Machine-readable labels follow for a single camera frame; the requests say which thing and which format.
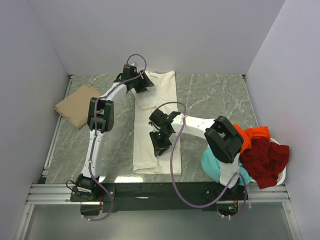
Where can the teal t shirt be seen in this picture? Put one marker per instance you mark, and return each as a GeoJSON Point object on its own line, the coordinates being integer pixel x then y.
{"type": "Point", "coordinates": [211, 166]}

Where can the dark red t shirt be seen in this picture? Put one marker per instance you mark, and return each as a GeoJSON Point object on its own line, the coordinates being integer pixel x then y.
{"type": "Point", "coordinates": [264, 161]}

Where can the folded tan t shirt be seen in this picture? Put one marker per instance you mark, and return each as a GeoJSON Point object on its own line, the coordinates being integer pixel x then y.
{"type": "Point", "coordinates": [75, 107]}

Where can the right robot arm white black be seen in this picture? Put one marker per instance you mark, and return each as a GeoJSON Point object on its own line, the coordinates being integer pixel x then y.
{"type": "Point", "coordinates": [224, 141]}

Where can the aluminium frame rail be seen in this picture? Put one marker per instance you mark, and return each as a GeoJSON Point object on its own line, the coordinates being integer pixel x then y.
{"type": "Point", "coordinates": [266, 214]}

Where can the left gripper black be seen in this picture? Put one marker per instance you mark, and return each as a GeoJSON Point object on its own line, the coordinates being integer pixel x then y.
{"type": "Point", "coordinates": [144, 83]}

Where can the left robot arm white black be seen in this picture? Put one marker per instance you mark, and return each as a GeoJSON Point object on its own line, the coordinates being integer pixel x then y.
{"type": "Point", "coordinates": [100, 121]}

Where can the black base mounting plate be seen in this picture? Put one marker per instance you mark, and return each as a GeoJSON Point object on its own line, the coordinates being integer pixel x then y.
{"type": "Point", "coordinates": [143, 196]}

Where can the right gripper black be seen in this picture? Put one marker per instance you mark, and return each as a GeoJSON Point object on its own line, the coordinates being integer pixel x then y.
{"type": "Point", "coordinates": [159, 147]}

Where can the orange t shirt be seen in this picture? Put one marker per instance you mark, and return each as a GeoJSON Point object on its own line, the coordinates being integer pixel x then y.
{"type": "Point", "coordinates": [252, 133]}

